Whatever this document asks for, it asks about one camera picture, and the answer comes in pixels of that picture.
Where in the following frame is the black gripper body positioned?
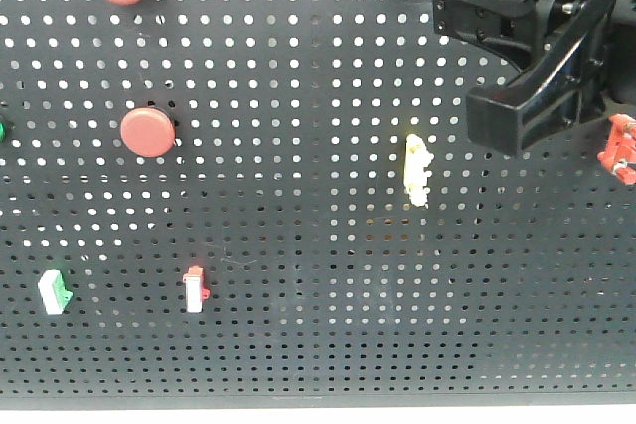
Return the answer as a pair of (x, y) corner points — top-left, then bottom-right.
(534, 0), (635, 119)

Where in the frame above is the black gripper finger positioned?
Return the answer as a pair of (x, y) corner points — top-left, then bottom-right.
(430, 0), (625, 78)
(465, 0), (635, 159)

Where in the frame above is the lower red push button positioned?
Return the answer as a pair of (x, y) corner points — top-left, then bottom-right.
(120, 107), (176, 158)

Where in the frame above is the black perforated pegboard panel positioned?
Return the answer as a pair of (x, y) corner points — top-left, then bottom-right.
(1, 0), (635, 409)

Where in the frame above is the red handle clamp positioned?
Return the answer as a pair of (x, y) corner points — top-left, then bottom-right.
(597, 114), (636, 185)

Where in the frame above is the yellow toggle switch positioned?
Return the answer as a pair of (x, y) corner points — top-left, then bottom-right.
(403, 134), (434, 208)

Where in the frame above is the white red rocker switch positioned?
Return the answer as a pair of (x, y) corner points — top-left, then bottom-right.
(182, 265), (210, 313)

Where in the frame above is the white green rocker switch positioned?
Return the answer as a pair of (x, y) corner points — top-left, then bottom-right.
(38, 269), (73, 316)

